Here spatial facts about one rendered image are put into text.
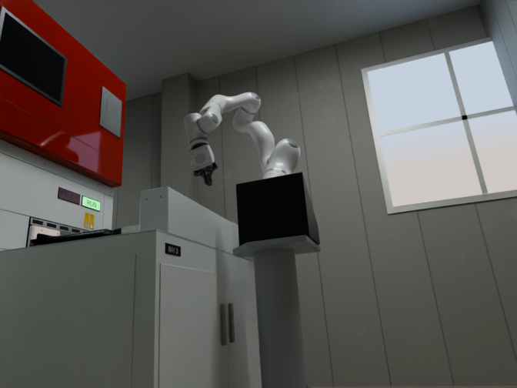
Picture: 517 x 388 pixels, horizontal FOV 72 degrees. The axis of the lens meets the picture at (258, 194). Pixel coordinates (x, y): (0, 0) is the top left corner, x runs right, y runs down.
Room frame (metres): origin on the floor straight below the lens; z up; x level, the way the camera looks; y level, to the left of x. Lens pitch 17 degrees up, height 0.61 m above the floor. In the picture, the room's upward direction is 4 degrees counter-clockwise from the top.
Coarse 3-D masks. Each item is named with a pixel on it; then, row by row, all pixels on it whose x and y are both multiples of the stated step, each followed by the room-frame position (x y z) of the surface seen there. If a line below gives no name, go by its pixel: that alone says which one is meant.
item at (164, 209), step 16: (144, 192) 1.00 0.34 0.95; (160, 192) 0.99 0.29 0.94; (176, 192) 1.03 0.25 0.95; (144, 208) 1.00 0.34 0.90; (160, 208) 0.99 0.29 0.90; (176, 208) 1.03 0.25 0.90; (192, 208) 1.14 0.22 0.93; (144, 224) 1.00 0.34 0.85; (160, 224) 0.99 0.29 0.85; (176, 224) 1.03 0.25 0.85; (192, 224) 1.14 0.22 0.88; (208, 224) 1.27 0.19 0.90; (224, 224) 1.42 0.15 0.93; (192, 240) 1.14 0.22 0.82; (208, 240) 1.26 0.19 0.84; (224, 240) 1.41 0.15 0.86
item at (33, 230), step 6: (30, 228) 1.24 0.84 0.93; (36, 228) 1.26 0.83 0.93; (42, 228) 1.29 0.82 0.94; (30, 234) 1.24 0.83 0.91; (36, 234) 1.26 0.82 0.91; (42, 234) 1.30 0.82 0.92; (48, 234) 1.32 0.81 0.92; (54, 234) 1.34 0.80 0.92; (60, 234) 1.37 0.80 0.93; (30, 240) 1.24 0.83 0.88
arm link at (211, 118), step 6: (210, 102) 1.51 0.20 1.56; (216, 102) 1.52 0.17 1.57; (204, 108) 1.47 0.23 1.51; (210, 108) 1.36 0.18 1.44; (216, 108) 1.50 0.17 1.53; (204, 114) 1.33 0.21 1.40; (210, 114) 1.32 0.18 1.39; (216, 114) 1.35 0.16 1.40; (198, 120) 1.33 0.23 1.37; (204, 120) 1.32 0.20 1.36; (210, 120) 1.31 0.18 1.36; (216, 120) 1.34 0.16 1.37; (204, 126) 1.33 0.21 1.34; (210, 126) 1.33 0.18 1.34; (216, 126) 1.35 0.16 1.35
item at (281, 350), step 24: (264, 240) 1.21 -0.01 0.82; (288, 240) 1.19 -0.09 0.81; (264, 264) 1.30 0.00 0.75; (288, 264) 1.30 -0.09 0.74; (264, 288) 1.30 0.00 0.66; (288, 288) 1.30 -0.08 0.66; (264, 312) 1.31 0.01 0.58; (288, 312) 1.30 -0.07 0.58; (264, 336) 1.32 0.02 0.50; (288, 336) 1.29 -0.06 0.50; (264, 360) 1.32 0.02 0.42; (288, 360) 1.29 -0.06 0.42; (264, 384) 1.33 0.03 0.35; (288, 384) 1.29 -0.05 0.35
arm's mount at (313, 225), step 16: (288, 176) 1.24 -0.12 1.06; (240, 192) 1.30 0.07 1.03; (256, 192) 1.28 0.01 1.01; (272, 192) 1.26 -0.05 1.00; (288, 192) 1.24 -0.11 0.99; (304, 192) 1.22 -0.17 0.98; (240, 208) 1.30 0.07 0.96; (256, 208) 1.28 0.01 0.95; (272, 208) 1.26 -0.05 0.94; (288, 208) 1.24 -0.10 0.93; (304, 208) 1.23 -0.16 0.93; (240, 224) 1.31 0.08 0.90; (256, 224) 1.28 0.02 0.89; (272, 224) 1.26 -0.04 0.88; (288, 224) 1.25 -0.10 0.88; (304, 224) 1.23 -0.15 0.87; (240, 240) 1.31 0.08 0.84; (256, 240) 1.29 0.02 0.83
